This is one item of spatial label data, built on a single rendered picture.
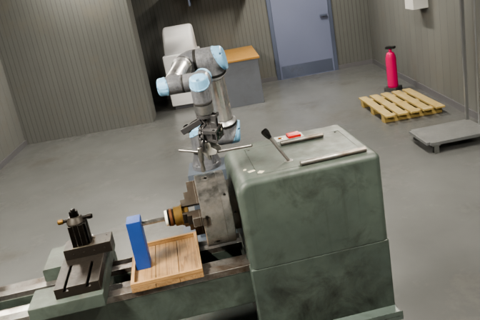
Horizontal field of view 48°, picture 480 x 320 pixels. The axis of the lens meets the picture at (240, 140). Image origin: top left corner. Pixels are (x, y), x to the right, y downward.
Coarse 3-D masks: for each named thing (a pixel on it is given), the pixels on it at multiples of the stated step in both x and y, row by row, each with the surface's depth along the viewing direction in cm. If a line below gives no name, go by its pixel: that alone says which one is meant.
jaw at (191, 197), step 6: (186, 186) 238; (192, 186) 238; (186, 192) 237; (192, 192) 237; (186, 198) 236; (192, 198) 236; (198, 198) 236; (186, 204) 235; (192, 204) 236; (198, 204) 238
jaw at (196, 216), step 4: (184, 212) 232; (188, 212) 231; (192, 212) 230; (196, 212) 229; (200, 212) 228; (184, 216) 230; (188, 216) 227; (192, 216) 225; (196, 216) 224; (200, 216) 223; (208, 216) 222; (184, 220) 230; (188, 220) 227; (192, 220) 227; (196, 220) 223; (200, 220) 223; (204, 220) 222; (208, 220) 222; (196, 224) 223; (200, 224) 223; (204, 224) 222; (208, 224) 222
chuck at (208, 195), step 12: (204, 180) 228; (204, 192) 224; (216, 192) 223; (204, 204) 221; (216, 204) 222; (204, 216) 221; (216, 216) 221; (204, 228) 222; (216, 228) 223; (228, 240) 230
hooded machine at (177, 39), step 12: (168, 36) 892; (180, 36) 891; (192, 36) 898; (168, 48) 892; (180, 48) 890; (192, 48) 889; (168, 60) 888; (168, 72) 893; (180, 96) 906; (180, 108) 916
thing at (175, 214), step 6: (180, 204) 235; (168, 210) 234; (174, 210) 232; (180, 210) 232; (186, 210) 233; (168, 216) 232; (174, 216) 231; (180, 216) 231; (174, 222) 233; (180, 222) 232
